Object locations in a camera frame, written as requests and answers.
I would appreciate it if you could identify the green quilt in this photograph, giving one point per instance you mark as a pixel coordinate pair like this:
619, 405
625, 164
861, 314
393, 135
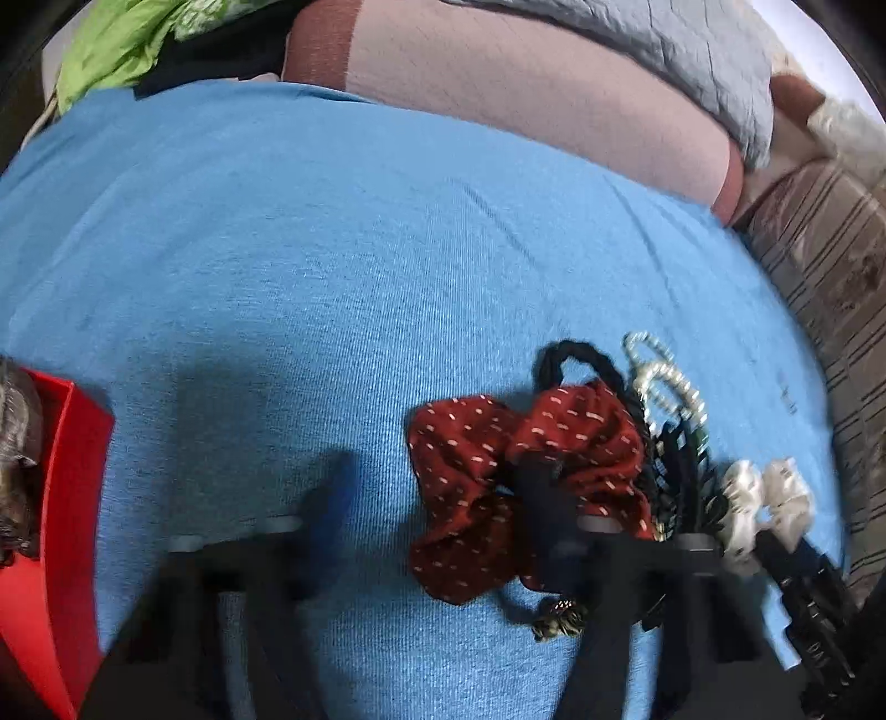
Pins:
118, 48

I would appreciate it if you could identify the dark brown hair accessory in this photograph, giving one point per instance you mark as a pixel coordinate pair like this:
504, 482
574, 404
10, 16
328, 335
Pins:
17, 450

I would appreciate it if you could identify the white lace cloth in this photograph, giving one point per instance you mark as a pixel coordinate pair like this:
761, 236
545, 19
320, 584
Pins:
851, 131

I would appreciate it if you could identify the white scrunchie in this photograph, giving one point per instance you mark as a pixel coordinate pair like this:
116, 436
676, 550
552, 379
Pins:
744, 491

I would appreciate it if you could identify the black cloth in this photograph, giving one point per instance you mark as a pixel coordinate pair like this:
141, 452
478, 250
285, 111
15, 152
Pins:
207, 62

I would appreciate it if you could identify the red box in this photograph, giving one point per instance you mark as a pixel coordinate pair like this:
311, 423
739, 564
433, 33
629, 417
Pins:
62, 484

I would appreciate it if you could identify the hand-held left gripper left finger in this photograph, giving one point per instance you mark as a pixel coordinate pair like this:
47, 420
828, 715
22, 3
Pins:
325, 502

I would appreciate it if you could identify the blue cloth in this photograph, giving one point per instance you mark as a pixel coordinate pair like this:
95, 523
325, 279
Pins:
277, 277

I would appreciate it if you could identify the black flat hair clip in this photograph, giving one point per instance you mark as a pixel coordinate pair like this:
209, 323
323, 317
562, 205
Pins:
810, 595

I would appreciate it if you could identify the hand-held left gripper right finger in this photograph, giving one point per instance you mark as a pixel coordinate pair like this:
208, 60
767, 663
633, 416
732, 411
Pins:
541, 502

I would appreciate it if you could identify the red dotted scrunchie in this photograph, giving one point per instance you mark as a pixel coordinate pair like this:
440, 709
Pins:
457, 450

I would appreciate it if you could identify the striped beige mattress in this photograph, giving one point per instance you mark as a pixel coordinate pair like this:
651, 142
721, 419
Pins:
830, 277

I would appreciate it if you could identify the grey quilted blanket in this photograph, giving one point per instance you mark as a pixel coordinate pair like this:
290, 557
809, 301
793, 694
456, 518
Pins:
657, 41

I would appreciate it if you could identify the pink pillow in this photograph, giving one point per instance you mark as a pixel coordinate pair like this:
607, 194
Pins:
519, 90

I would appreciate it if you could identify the brown cushion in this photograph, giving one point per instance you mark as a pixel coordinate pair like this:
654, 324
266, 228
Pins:
796, 100

